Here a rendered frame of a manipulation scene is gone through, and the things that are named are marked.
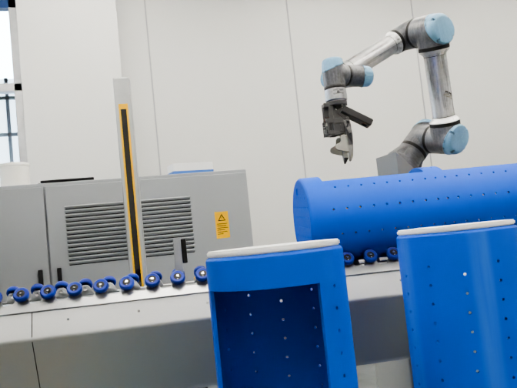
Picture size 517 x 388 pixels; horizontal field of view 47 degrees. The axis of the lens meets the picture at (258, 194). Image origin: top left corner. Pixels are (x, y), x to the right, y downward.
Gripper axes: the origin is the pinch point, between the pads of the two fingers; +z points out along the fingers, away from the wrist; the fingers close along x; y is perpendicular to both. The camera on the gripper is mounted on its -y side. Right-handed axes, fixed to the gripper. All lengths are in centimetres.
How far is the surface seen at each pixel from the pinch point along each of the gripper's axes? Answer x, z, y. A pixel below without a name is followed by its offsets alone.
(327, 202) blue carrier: 18.5, 15.1, 14.1
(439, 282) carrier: 67, 39, 3
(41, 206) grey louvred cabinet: -116, -4, 128
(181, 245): 9, 23, 60
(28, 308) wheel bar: 17, 37, 104
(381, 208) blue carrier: 19.3, 18.7, -2.6
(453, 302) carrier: 69, 43, 1
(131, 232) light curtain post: -25, 17, 77
